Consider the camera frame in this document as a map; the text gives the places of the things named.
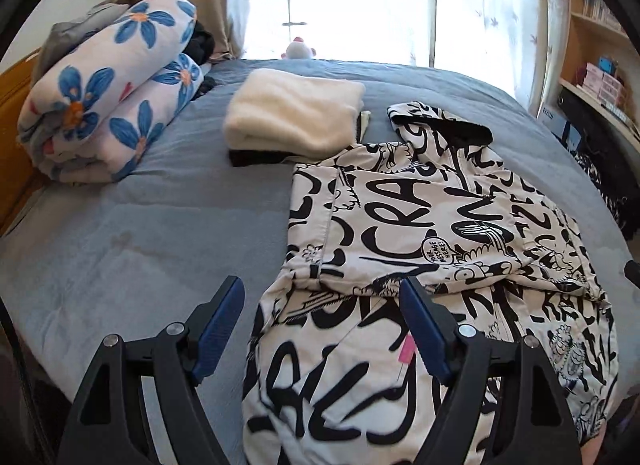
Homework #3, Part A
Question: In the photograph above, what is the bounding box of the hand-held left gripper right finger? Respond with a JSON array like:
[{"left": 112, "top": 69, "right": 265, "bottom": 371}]
[{"left": 399, "top": 276, "right": 583, "bottom": 465}]

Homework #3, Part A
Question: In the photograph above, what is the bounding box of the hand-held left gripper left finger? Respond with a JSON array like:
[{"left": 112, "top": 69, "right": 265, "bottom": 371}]
[{"left": 56, "top": 275, "right": 246, "bottom": 465}]

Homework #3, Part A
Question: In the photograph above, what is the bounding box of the white black-lettered jacket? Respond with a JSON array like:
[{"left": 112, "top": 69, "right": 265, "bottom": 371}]
[{"left": 240, "top": 101, "right": 621, "bottom": 465}]

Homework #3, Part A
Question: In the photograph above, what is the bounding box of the black white patterned cloth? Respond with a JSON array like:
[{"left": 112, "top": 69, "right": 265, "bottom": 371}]
[{"left": 575, "top": 152, "right": 633, "bottom": 241}]

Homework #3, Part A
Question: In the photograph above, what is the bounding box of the grey blue bed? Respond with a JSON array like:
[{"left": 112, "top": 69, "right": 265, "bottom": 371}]
[{"left": 0, "top": 57, "right": 631, "bottom": 465}]

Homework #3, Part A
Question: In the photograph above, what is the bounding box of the black bag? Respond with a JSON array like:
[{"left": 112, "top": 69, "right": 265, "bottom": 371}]
[{"left": 560, "top": 90, "right": 640, "bottom": 186}]

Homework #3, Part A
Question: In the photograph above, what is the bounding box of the white ridged strip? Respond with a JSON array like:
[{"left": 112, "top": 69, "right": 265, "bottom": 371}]
[{"left": 602, "top": 104, "right": 636, "bottom": 128}]

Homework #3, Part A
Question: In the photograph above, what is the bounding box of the curved white desk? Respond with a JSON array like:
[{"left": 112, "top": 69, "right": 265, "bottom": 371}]
[{"left": 557, "top": 76, "right": 640, "bottom": 156}]

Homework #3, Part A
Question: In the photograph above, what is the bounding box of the folded black yellow garment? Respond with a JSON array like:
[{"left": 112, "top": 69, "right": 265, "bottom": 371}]
[{"left": 227, "top": 110, "right": 373, "bottom": 168}]

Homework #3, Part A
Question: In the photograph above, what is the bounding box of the blue white cardboard box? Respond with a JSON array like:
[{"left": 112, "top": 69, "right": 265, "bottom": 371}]
[{"left": 537, "top": 102, "right": 583, "bottom": 148}]

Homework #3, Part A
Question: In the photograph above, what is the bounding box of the stack of pink boxes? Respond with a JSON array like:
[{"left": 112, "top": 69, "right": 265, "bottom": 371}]
[{"left": 582, "top": 62, "right": 623, "bottom": 100}]

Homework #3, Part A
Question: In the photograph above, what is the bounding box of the cream folded sweater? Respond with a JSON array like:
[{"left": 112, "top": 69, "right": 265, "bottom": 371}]
[{"left": 222, "top": 67, "right": 368, "bottom": 158}]

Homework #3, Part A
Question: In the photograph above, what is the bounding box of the wooden bookshelf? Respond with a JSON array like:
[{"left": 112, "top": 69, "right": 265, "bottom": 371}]
[{"left": 537, "top": 0, "right": 640, "bottom": 146}]

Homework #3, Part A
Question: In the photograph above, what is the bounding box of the blue floral blanket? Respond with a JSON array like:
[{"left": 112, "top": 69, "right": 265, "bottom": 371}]
[{"left": 17, "top": 0, "right": 206, "bottom": 183}]

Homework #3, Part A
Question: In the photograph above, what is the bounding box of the row of books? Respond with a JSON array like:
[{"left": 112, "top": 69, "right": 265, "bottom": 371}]
[{"left": 580, "top": 0, "right": 626, "bottom": 30}]

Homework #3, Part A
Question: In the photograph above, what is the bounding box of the black clothing pile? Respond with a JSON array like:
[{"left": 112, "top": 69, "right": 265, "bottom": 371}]
[{"left": 187, "top": 20, "right": 216, "bottom": 66}]

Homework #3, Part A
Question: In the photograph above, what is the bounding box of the white plush toy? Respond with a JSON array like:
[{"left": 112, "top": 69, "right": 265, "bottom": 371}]
[{"left": 284, "top": 36, "right": 318, "bottom": 60}]

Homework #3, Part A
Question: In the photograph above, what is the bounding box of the orange wooden headboard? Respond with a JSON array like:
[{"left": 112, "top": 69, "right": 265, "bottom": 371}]
[{"left": 0, "top": 47, "right": 46, "bottom": 236}]

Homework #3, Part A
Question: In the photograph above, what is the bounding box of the grey folded garment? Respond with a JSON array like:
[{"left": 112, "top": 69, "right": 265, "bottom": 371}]
[{"left": 32, "top": 0, "right": 171, "bottom": 86}]

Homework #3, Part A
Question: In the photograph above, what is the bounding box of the window latch handle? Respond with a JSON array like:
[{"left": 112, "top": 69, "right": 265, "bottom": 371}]
[{"left": 281, "top": 0, "right": 307, "bottom": 43}]

